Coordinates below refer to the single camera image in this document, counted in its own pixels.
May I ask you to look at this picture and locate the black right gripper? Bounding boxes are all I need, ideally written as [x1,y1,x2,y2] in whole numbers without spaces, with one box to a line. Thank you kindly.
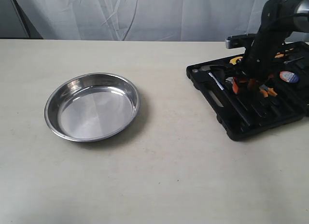
[232,28,284,93]

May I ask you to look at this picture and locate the black plastic tool case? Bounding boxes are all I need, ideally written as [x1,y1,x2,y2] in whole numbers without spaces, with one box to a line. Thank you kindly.
[186,42,309,141]

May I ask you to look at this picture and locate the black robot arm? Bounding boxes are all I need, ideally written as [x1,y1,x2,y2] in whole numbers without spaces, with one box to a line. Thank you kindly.
[225,0,309,91]

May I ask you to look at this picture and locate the yellow tape measure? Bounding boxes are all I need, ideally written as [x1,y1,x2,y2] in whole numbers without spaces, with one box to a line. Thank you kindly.
[229,56,242,65]

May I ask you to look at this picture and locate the steel claw hammer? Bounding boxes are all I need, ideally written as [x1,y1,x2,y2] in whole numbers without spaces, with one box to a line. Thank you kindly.
[192,64,254,126]

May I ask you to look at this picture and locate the blue electrical tape roll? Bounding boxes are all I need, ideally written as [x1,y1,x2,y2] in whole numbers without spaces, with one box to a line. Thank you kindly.
[279,70,299,84]

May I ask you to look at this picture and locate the orange utility knife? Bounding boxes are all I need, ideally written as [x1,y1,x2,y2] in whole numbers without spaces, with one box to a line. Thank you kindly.
[275,48,294,58]

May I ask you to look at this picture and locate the thin test pen screwdriver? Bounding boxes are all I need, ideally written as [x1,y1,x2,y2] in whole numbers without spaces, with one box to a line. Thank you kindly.
[283,56,304,65]

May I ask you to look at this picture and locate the white backdrop curtain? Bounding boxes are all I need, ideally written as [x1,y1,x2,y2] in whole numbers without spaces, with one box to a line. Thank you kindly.
[0,0,267,42]

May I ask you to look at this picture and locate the round stainless steel pan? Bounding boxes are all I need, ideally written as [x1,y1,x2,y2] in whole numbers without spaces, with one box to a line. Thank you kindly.
[44,72,141,142]

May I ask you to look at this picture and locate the orange handled pliers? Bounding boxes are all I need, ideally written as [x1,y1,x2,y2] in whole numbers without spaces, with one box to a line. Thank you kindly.
[259,84,278,98]

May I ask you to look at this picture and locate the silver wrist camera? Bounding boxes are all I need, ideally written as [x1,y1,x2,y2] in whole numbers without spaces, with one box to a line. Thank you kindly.
[225,33,256,49]

